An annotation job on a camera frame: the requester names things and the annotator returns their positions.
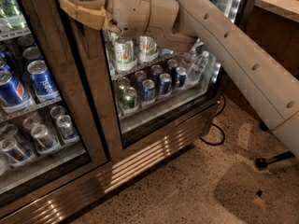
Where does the left blue pepsi can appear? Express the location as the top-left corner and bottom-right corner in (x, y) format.
(0, 71), (33, 113)

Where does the fridge glass door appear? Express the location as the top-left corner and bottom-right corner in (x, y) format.
(0, 0), (110, 217)
(54, 0), (255, 165)

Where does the stainless fridge base grille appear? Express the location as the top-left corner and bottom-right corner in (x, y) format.
(0, 103), (219, 224)

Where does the blue pepsi can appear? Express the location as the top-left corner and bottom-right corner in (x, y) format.
(27, 60), (59, 102)
(0, 71), (33, 113)

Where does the black power cable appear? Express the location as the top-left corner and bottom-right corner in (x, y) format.
(199, 81), (228, 147)

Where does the blue can lower shelf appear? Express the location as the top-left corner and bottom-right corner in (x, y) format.
(141, 79), (156, 105)

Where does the front blue pepsi can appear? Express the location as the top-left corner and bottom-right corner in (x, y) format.
(27, 60), (59, 102)

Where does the wooden cabinet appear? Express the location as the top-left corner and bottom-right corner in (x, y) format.
(223, 5), (299, 121)

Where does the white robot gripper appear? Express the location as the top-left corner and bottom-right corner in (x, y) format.
(58, 0), (150, 38)

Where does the silver can bottom left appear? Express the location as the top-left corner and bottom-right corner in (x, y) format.
(31, 124), (60, 155)

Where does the black office chair base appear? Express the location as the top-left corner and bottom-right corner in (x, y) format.
(253, 121), (297, 171)

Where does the green can lower shelf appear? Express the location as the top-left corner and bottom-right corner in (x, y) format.
(121, 87), (138, 113)

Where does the front 7up can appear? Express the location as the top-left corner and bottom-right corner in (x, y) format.
(114, 36), (137, 72)

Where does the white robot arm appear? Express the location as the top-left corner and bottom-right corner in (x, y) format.
(58, 0), (299, 158)

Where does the clear water bottle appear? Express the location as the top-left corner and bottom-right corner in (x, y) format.
(187, 50), (209, 84)

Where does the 7up can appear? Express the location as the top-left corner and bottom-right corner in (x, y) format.
(114, 36), (137, 72)
(138, 35), (158, 63)

